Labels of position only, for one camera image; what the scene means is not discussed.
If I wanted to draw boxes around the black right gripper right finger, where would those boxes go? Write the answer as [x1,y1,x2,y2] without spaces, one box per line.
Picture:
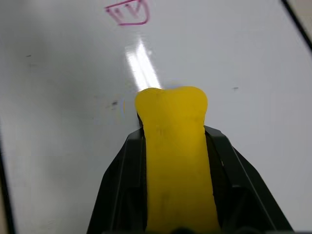
[204,125,294,234]

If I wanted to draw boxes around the yellow bone-shaped toy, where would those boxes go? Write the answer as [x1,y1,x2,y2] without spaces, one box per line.
[135,85,222,232]

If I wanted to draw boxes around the pink marker drawing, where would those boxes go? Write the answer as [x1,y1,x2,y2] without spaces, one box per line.
[104,0,149,26]

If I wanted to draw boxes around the white whiteboard with black frame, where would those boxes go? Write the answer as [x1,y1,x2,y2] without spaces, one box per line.
[0,0,312,234]

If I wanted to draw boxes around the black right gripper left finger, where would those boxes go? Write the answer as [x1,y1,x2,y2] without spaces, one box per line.
[87,128,149,234]

